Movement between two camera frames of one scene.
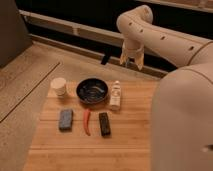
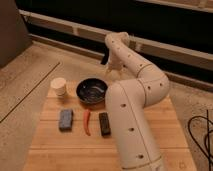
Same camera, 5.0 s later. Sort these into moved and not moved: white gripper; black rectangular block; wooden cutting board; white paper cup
Moved: white gripper
Not moved: white paper cup; black rectangular block; wooden cutting board
